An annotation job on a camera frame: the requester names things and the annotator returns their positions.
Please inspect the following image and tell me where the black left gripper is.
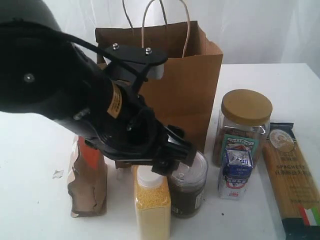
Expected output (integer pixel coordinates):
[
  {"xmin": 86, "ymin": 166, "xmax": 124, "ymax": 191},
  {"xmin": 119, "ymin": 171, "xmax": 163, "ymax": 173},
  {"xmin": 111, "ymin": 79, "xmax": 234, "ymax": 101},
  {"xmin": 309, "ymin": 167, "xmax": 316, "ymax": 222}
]
[{"xmin": 49, "ymin": 43, "xmax": 197, "ymax": 176}]

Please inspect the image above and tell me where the dark jar clear lid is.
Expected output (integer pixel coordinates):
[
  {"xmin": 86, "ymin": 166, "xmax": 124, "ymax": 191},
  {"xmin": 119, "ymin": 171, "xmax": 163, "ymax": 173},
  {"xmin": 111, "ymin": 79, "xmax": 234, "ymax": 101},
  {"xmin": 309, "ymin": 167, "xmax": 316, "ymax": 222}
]
[{"xmin": 167, "ymin": 151, "xmax": 209, "ymax": 218}]

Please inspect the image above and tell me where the yellow millet bottle white cap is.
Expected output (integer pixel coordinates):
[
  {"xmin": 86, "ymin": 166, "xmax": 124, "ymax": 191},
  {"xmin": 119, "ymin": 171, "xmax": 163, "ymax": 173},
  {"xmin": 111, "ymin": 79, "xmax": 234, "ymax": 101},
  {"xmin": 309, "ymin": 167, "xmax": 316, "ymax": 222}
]
[{"xmin": 132, "ymin": 165, "xmax": 171, "ymax": 240}]

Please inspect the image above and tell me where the nut jar gold lid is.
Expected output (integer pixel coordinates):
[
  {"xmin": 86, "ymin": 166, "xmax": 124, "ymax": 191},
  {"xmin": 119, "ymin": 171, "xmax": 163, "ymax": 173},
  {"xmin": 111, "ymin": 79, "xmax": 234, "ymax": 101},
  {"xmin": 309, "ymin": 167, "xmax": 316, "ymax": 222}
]
[{"xmin": 212, "ymin": 89, "xmax": 273, "ymax": 167}]

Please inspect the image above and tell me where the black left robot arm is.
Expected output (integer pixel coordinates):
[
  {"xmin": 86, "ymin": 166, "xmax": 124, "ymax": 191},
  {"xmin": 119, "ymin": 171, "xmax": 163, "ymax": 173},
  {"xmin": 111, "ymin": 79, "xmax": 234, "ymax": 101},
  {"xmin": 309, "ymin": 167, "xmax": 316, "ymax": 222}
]
[{"xmin": 0, "ymin": 0, "xmax": 197, "ymax": 176}]

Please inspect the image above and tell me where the blue white milk carton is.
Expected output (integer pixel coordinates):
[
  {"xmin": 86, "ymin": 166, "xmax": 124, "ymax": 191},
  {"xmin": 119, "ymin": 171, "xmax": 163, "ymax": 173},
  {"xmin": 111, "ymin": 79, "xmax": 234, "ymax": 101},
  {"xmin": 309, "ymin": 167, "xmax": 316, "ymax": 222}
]
[{"xmin": 218, "ymin": 149, "xmax": 253, "ymax": 200}]

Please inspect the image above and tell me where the brown kraft pouch orange label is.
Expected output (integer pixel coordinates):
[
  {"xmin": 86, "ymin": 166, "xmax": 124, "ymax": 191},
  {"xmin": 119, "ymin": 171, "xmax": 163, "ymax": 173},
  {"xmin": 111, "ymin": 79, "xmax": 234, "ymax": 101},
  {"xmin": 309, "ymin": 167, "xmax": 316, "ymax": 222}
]
[{"xmin": 67, "ymin": 135, "xmax": 108, "ymax": 218}]

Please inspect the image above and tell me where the small torn paper scrap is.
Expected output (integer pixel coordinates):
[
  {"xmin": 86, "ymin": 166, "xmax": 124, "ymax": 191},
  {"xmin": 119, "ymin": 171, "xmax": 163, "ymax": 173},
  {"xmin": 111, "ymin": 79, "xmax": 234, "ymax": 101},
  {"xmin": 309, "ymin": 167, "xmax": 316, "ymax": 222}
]
[{"xmin": 52, "ymin": 169, "xmax": 64, "ymax": 179}]

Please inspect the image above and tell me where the spaghetti packet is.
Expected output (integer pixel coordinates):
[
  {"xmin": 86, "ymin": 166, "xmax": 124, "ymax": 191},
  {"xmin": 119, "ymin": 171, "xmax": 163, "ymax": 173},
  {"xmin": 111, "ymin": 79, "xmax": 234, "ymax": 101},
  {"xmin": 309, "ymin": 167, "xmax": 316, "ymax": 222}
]
[{"xmin": 263, "ymin": 122, "xmax": 320, "ymax": 227}]

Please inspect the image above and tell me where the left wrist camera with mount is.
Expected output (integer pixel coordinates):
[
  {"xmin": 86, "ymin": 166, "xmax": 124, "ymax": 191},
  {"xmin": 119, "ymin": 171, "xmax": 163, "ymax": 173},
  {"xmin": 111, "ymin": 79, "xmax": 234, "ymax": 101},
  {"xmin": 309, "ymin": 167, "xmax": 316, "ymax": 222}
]
[{"xmin": 103, "ymin": 44, "xmax": 168, "ymax": 82}]

